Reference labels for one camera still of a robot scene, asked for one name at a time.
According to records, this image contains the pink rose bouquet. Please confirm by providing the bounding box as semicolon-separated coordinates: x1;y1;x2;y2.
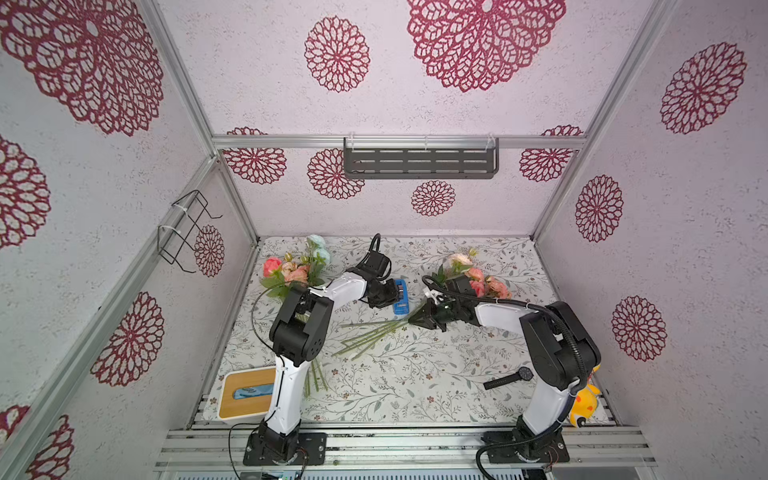
335;248;512;359

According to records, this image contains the mixed pastel flower bouquet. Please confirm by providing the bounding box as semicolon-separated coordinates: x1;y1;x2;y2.
260;233;332;399

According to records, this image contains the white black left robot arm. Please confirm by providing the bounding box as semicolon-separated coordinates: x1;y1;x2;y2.
265;268;400;436

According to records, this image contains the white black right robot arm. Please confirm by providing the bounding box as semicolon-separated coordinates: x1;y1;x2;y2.
407;290;601;436

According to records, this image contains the black round knob tool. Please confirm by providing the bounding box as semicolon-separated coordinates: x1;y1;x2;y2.
483;366;534;390

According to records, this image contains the yellow plush bear toy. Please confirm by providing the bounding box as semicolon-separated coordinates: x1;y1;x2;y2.
568;365;601;428

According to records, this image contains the wooden lid tissue box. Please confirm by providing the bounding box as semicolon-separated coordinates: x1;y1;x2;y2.
217;367;276;425

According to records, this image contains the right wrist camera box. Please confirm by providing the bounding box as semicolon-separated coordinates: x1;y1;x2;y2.
445;275;478;298

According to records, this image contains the grey wall shelf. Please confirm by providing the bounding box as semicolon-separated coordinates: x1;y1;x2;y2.
342;138;499;180

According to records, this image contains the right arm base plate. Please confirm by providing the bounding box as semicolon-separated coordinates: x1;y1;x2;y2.
481;427;570;464

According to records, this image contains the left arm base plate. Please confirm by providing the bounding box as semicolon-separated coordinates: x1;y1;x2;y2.
243;432;328;467

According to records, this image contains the black wire wall rack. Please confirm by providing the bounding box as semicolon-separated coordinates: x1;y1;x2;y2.
155;189;222;274

